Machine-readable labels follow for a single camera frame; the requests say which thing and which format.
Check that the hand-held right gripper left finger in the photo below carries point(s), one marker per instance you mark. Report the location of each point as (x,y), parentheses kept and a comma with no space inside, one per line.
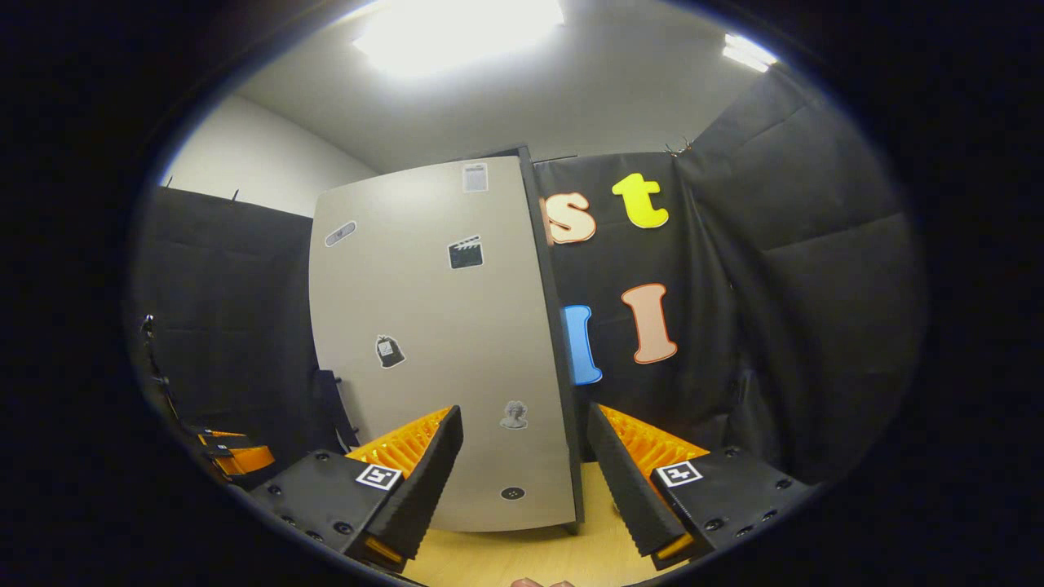
(424,481)

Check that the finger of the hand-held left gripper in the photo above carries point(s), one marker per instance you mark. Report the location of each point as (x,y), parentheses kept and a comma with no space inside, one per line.
(245,459)

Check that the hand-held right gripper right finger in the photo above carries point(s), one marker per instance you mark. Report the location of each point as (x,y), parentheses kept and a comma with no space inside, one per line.
(624,481)

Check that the dark grey cabinet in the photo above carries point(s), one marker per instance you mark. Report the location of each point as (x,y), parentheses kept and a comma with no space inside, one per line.
(563,367)

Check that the grey cabinet door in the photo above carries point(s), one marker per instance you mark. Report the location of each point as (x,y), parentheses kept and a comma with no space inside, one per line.
(440,326)

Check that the black backdrop cloth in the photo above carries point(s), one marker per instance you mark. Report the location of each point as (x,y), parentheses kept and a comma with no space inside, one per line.
(816,285)

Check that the small ceiling light panel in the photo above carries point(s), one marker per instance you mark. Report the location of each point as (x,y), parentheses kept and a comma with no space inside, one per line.
(749,53)

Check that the large ceiling light panel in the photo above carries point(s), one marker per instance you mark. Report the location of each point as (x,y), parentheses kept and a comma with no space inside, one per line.
(457,33)

